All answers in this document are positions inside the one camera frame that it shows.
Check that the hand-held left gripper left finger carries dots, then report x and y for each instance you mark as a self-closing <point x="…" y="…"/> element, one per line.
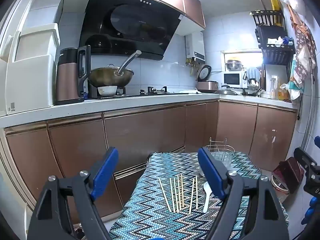
<point x="105" y="173"/>

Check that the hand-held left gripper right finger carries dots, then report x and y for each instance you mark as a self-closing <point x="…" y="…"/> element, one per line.
<point x="211" y="175"/>

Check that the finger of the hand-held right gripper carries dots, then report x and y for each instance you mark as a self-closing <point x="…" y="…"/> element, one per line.
<point x="305" y="158"/>

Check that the white plastic spoon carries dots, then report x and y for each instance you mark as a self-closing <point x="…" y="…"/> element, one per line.
<point x="207" y="195"/>

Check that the bunch of wooden chopsticks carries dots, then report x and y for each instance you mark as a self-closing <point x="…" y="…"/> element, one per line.
<point x="176" y="195"/>

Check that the person's right hand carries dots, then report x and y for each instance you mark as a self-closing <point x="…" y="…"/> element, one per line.
<point x="310" y="212"/>

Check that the dark red bag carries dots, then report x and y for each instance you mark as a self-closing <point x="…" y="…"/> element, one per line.
<point x="287" y="172"/>

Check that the brown lower kitchen cabinets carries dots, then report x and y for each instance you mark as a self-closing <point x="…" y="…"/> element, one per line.
<point x="140" y="135"/>

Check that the zigzag patterned table cloth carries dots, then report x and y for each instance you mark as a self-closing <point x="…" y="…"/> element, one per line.
<point x="150" y="220"/>

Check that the orange liquid bottle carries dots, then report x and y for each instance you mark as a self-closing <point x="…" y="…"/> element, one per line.
<point x="283" y="93"/>

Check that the white plastic bag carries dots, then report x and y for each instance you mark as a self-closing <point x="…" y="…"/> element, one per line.
<point x="293" y="90"/>

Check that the clear plastic bottle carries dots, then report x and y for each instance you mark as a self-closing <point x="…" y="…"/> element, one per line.
<point x="273" y="88"/>

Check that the white ceramic bowl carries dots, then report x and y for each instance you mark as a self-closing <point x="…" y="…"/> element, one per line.
<point x="107" y="90"/>

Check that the steel pan lid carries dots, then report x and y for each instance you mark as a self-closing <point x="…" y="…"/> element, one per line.
<point x="225" y="91"/>

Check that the brown rice cooker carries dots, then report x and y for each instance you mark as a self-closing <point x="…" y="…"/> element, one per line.
<point x="207" y="85"/>

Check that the black gas stove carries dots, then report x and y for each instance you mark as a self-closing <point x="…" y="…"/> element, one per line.
<point x="155" y="92"/>

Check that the white microwave oven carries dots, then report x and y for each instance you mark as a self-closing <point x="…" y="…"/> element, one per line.
<point x="232" y="78"/>

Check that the blue towel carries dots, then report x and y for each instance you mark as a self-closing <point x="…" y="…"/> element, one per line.
<point x="253" y="73"/>

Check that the copper electric kettle jug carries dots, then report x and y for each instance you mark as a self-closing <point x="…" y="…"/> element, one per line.
<point x="67" y="77"/>

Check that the floral hanging apron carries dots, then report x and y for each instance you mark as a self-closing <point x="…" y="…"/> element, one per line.
<point x="303" y="47"/>

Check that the steel pot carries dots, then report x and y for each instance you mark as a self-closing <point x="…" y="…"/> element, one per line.
<point x="234" y="65"/>

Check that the white and blue rag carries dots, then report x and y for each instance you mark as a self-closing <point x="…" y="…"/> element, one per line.
<point x="280" y="41"/>

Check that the large white plastic appliance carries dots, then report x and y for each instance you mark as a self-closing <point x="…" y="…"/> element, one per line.
<point x="30" y="75"/>

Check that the white water heater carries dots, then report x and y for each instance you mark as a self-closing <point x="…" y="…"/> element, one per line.
<point x="196" y="46"/>

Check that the black range hood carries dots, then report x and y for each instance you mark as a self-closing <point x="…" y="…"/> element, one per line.
<point x="130" y="25"/>

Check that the yellow bottle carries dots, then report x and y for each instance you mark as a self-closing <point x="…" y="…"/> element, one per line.
<point x="275" y="7"/>

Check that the white box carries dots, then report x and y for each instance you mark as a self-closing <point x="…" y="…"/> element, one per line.
<point x="47" y="7"/>

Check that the black wall rack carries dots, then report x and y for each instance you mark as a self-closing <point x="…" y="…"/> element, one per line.
<point x="277" y="52"/>

